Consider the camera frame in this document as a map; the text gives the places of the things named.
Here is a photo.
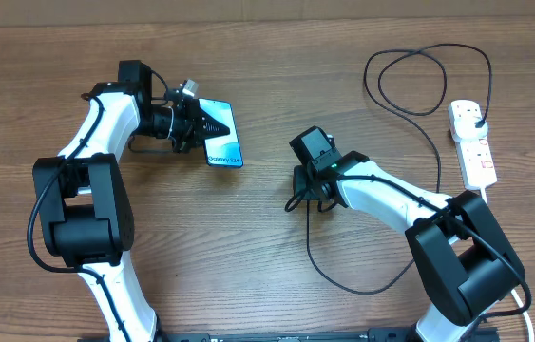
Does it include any white power strip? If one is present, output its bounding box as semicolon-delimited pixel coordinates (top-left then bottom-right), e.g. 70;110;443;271
448;100;497;190

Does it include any white charger plug adapter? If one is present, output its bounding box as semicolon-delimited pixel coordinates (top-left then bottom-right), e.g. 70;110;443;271
450;117;488;143

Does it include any white power strip cord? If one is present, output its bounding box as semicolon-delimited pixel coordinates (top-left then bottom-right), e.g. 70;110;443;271
479;187;535;342

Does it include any black USB charging cable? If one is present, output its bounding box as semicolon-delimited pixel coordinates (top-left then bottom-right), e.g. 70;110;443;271
304;43;493;296

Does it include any Galaxy S24+ smartphone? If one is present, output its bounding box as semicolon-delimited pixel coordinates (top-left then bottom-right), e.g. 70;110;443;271
199;99;243;168

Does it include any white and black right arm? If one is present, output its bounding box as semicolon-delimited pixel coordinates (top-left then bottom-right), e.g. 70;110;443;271
285;126;532;341

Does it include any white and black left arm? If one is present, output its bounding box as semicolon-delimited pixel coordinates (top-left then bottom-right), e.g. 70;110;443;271
27;60;243;341

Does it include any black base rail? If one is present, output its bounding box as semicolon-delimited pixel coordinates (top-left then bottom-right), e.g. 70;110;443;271
155;327;420;342

